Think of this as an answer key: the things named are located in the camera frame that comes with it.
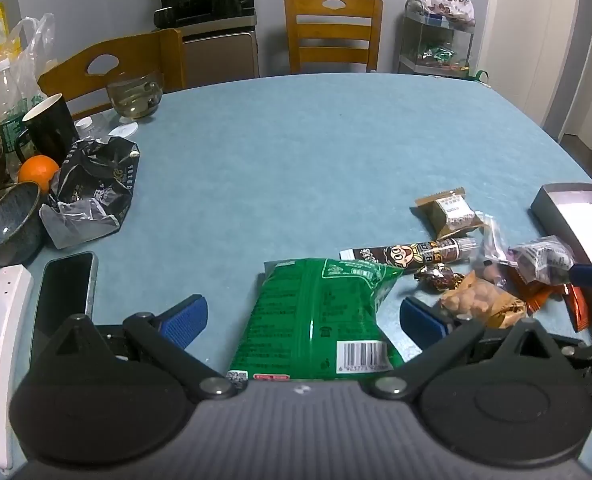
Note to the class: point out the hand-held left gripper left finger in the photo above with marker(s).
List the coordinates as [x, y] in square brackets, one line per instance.
[183, 322]

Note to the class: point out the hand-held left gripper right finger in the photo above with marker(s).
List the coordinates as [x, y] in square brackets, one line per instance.
[421, 322]

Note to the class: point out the orange snack packet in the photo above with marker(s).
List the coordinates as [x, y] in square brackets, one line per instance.
[533, 296]
[578, 307]

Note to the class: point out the brown foil chocolate candy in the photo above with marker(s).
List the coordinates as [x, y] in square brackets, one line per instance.
[438, 277]

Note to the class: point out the silver snack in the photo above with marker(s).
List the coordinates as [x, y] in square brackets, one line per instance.
[538, 260]

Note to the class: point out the tan peanut packet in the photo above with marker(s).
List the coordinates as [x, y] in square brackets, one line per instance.
[478, 300]

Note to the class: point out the brown chocolate snack tube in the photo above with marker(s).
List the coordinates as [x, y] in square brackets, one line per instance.
[406, 254]

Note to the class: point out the grey cardboard box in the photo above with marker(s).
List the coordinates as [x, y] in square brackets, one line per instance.
[551, 207]

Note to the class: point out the clear pink strip packet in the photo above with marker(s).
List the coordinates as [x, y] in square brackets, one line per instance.
[493, 242]

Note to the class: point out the green snack bag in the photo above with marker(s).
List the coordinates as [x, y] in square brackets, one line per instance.
[316, 305]

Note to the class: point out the gold brown pastry packet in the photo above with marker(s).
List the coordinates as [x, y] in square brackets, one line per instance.
[448, 212]

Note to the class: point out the black smartphone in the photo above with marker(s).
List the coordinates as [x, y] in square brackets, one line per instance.
[63, 290]

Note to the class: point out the black foil bag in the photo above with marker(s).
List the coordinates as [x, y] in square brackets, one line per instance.
[96, 185]

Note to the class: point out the white power strip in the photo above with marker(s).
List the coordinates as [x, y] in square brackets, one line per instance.
[6, 360]

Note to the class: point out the dark blue ceramic bowl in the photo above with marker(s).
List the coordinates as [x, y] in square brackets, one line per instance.
[8, 225]

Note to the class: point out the white round lid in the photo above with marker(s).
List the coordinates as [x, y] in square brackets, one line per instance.
[123, 130]

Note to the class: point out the orange fruit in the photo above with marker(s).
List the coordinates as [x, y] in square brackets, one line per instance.
[37, 170]

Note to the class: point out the white bottle cap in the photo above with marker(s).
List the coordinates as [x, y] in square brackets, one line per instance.
[83, 123]

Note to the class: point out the glass bowl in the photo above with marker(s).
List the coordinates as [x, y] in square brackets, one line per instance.
[135, 100]

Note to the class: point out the green tote bag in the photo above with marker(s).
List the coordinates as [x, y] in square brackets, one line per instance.
[481, 76]

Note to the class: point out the black mug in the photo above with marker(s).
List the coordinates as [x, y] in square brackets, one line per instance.
[51, 130]

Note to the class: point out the plastic water bottle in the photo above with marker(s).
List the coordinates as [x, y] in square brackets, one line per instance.
[8, 125]

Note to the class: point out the pile of snack packets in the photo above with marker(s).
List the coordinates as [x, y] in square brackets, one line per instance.
[438, 54]

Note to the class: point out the black water dispenser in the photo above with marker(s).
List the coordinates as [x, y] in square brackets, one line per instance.
[221, 55]

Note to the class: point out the wooden chair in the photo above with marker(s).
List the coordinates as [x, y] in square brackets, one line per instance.
[336, 32]
[71, 72]

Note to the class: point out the metal trolley cart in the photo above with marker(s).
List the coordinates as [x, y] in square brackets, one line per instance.
[411, 35]

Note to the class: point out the clear plastic bag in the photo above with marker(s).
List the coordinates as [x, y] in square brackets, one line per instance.
[36, 55]

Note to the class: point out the small black cup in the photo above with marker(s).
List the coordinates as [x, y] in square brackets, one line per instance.
[164, 17]

